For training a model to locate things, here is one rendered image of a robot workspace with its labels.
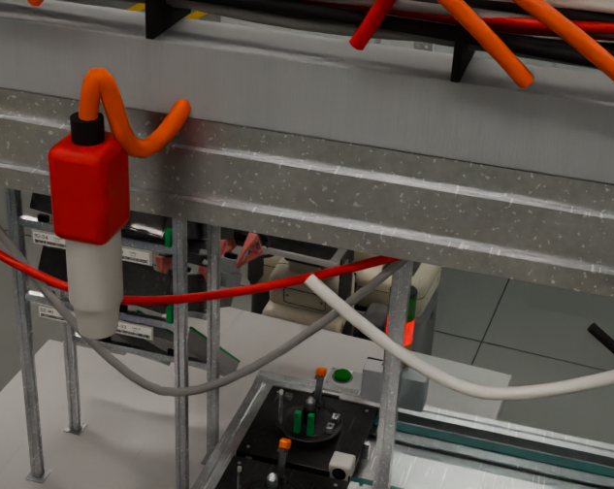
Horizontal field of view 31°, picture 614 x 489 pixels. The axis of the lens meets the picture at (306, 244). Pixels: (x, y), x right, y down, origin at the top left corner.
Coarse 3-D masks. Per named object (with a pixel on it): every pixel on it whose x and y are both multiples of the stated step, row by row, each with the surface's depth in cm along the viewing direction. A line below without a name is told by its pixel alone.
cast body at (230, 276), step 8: (224, 256) 245; (232, 256) 244; (224, 264) 243; (232, 264) 243; (224, 272) 244; (232, 272) 243; (240, 272) 248; (224, 280) 243; (232, 280) 244; (240, 280) 248
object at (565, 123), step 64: (0, 0) 91; (0, 64) 89; (64, 64) 88; (128, 64) 86; (192, 64) 84; (256, 64) 83; (320, 64) 81; (384, 64) 82; (448, 64) 82; (320, 128) 84; (384, 128) 82; (448, 128) 81; (512, 128) 79; (576, 128) 78
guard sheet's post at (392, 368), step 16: (416, 48) 174; (432, 48) 173; (400, 272) 194; (400, 288) 195; (400, 304) 196; (400, 320) 197; (400, 336) 199; (384, 368) 203; (400, 368) 202; (384, 384) 204; (384, 400) 206; (384, 416) 208; (384, 432) 210; (384, 448) 212; (384, 464) 213; (384, 480) 215
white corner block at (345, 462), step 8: (336, 456) 224; (344, 456) 225; (352, 456) 225; (336, 464) 222; (344, 464) 222; (352, 464) 223; (336, 472) 223; (344, 472) 222; (352, 472) 224; (344, 480) 223
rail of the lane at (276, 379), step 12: (264, 372) 254; (264, 384) 251; (276, 384) 250; (288, 384) 250; (300, 384) 251; (312, 384) 251; (324, 384) 251; (324, 396) 246; (336, 396) 246; (348, 396) 248; (360, 396) 248
